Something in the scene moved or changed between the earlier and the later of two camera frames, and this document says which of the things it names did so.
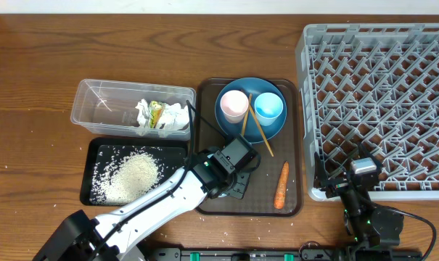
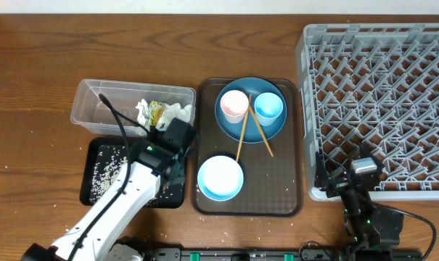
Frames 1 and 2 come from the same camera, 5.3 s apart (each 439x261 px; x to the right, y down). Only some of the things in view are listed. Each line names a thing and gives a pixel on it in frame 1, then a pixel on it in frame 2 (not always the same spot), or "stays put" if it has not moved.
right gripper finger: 320,176 stays put
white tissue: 173,119 stays put
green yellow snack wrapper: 156,110 stays put
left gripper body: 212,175 → 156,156
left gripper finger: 240,188 → 175,177
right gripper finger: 368,154 stays put
